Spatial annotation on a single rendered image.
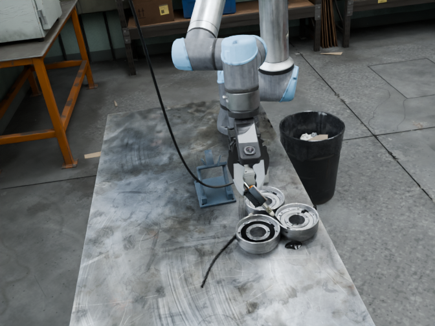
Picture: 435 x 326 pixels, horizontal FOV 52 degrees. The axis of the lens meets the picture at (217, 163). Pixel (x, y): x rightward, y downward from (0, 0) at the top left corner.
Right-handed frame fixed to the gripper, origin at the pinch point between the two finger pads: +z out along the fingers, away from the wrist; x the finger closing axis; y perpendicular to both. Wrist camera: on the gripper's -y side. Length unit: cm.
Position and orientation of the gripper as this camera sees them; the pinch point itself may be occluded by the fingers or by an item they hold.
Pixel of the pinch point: (250, 191)
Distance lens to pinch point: 106.7
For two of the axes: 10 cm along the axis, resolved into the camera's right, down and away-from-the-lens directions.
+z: 0.9, 9.0, 4.2
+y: -1.0, -4.1, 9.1
